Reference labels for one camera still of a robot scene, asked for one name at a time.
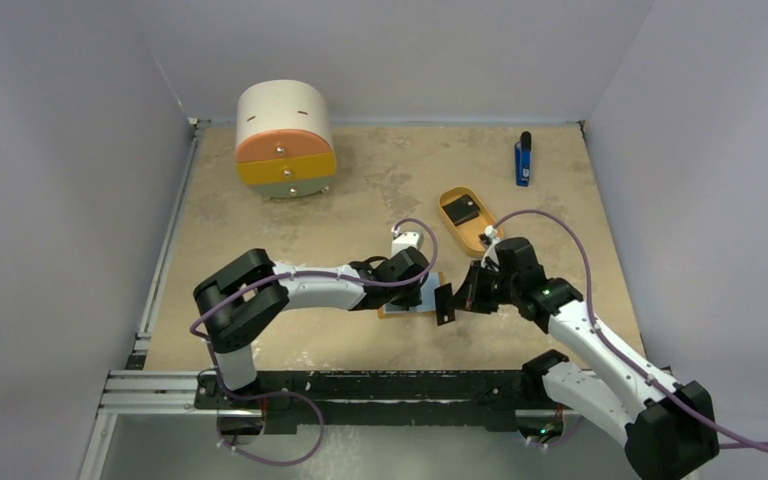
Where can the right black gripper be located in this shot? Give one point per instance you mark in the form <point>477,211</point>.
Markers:
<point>470,285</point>

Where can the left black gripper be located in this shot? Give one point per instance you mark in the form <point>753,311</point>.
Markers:
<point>412,299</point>

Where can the orange leather card holder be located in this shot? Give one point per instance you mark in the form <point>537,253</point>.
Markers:
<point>427,305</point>

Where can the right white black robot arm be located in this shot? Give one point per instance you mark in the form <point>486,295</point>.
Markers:
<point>661,424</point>

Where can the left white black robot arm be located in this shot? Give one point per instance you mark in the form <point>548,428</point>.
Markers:
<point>237,303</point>

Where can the tan oval tray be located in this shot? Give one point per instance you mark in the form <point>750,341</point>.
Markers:
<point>467,234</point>

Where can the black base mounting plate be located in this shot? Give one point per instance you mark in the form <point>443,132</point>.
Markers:
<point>495,400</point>

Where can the round mini drawer cabinet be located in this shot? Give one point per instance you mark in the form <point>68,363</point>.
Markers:
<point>284,147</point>

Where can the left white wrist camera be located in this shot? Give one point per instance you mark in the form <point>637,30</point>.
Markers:
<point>402,240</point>

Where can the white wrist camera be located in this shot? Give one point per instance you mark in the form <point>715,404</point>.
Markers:
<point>489,239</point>
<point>402,240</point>

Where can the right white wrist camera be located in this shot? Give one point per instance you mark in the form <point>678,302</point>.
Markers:
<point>489,239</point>

